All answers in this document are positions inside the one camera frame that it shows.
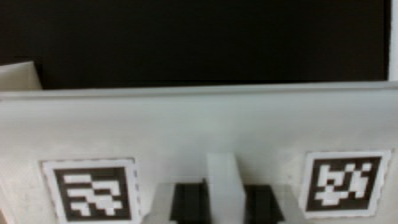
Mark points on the white door panel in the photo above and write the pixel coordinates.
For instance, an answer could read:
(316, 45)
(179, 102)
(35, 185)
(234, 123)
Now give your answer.
(165, 125)

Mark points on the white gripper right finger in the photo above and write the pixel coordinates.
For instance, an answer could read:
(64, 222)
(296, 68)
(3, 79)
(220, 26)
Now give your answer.
(261, 207)

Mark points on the white cabinet box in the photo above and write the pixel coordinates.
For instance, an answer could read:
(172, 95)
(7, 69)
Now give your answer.
(18, 77)

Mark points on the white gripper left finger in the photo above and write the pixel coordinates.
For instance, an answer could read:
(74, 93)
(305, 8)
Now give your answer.
(190, 204)

